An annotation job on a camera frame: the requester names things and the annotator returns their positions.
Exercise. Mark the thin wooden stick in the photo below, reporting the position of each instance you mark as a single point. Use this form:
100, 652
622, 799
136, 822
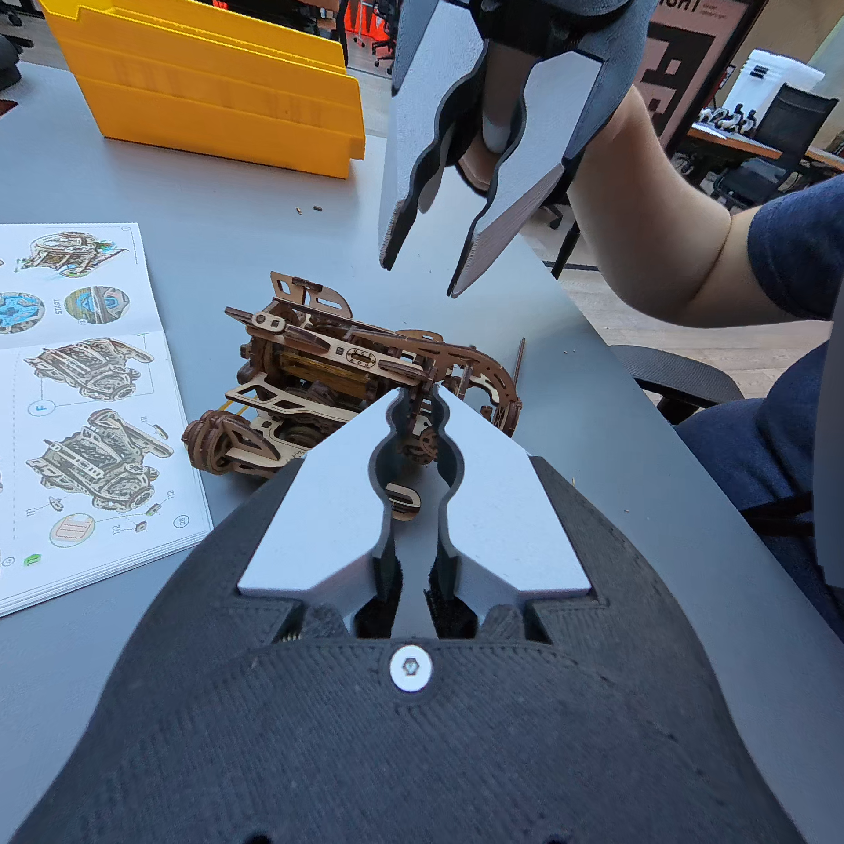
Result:
521, 359

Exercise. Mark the person's right forearm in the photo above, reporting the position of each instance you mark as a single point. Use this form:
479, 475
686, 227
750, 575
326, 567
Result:
659, 217

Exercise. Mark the wooden background desk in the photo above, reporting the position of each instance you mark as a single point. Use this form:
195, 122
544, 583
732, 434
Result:
725, 137

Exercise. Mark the illustrated instruction booklet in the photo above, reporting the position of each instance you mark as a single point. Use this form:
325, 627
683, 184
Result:
86, 395

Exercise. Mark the black mesh chair headrest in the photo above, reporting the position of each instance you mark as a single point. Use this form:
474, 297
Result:
10, 66

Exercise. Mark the person's right hand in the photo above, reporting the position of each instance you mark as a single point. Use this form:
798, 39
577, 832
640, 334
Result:
504, 82

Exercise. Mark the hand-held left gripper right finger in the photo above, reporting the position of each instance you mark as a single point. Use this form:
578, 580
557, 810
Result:
514, 527

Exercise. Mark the black background office chair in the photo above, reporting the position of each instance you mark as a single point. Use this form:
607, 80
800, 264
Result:
784, 145

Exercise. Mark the white plastic container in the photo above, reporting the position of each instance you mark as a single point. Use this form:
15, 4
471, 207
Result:
768, 79

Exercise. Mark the stacked yellow plastic bins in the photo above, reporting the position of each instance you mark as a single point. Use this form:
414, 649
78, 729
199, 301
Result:
211, 99

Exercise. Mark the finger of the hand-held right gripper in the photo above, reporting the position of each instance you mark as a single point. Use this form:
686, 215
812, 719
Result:
554, 112
428, 79

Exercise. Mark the pink sign with black pattern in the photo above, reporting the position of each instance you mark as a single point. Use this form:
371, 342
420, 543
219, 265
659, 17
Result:
699, 72

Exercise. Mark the black mesh office chair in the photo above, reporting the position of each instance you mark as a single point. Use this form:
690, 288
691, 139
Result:
679, 382

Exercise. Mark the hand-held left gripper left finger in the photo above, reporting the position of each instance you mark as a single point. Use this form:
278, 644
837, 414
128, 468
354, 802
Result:
310, 527

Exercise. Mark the black desk leg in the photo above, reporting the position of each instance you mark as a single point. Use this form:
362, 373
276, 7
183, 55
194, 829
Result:
566, 250

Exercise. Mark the wooden submarine model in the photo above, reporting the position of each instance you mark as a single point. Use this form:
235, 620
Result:
316, 369

